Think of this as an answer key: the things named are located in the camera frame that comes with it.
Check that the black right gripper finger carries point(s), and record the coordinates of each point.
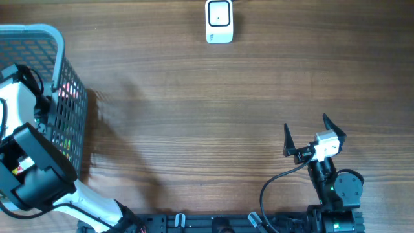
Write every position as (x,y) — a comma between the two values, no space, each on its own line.
(289,147)
(330,125)

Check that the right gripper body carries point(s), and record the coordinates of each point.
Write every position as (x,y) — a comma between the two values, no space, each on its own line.
(303,154)

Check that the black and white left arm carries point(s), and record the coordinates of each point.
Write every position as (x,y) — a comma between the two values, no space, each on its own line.
(35,174)

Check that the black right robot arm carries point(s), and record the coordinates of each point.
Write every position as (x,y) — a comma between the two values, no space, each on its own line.
(339,191)

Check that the white barcode scanner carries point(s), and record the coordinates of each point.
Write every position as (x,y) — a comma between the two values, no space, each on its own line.
(219,21)

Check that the grey plastic mesh basket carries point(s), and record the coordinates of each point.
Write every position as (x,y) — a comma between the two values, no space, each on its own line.
(41,47)

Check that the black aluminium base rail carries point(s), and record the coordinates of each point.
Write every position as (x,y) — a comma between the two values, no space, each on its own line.
(284,222)

